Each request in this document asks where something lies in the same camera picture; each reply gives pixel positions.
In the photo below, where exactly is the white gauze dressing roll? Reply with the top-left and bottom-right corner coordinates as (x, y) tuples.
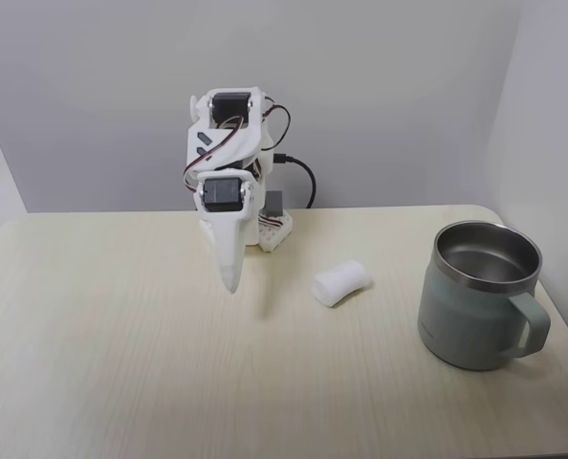
(311, 257), (375, 311)

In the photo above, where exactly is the grey table clamp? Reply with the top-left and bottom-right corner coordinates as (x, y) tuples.
(266, 190), (286, 217)

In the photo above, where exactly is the grey-green steel mug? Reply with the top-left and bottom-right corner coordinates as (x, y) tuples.
(416, 219), (552, 372)

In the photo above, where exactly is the red black servo wire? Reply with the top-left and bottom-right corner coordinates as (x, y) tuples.
(260, 102), (293, 154)
(182, 117), (248, 194)

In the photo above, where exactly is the black power cable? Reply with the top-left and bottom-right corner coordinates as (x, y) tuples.
(273, 152), (317, 210)

